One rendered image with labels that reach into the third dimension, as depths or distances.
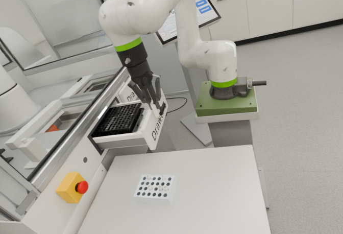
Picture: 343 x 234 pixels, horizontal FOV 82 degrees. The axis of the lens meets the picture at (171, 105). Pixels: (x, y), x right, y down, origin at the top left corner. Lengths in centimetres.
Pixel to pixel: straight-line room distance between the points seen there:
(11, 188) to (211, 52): 79
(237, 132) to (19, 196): 87
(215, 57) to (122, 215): 68
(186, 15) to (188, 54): 17
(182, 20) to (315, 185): 129
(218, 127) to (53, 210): 75
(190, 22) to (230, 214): 74
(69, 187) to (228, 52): 75
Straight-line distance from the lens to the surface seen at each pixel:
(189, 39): 95
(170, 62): 254
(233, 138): 109
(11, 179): 69
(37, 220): 74
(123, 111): 95
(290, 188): 160
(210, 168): 73
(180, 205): 69
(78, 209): 84
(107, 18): 63
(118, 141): 83
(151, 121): 78
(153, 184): 73
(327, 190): 163
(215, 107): 92
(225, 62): 88
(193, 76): 177
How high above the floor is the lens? 134
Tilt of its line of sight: 31 degrees down
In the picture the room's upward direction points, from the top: 21 degrees counter-clockwise
